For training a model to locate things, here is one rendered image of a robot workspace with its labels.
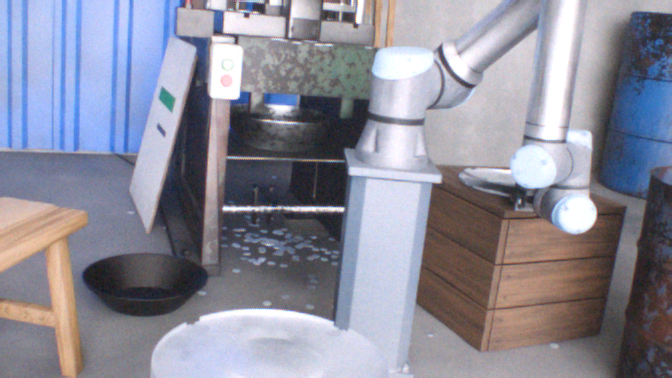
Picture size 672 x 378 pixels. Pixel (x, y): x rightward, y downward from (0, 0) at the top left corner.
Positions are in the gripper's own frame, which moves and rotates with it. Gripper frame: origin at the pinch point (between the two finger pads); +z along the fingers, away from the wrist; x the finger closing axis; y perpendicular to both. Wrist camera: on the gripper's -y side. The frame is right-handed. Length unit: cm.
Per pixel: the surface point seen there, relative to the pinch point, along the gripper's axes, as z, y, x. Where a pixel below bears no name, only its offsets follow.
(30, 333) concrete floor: -12, 109, 40
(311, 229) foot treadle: 25, 49, 20
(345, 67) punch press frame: 39, 43, -24
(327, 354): -75, 50, 14
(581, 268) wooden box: 2.1, -16.6, 19.0
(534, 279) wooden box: -3.2, -3.4, 21.3
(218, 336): -72, 64, 14
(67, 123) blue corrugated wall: 151, 152, 10
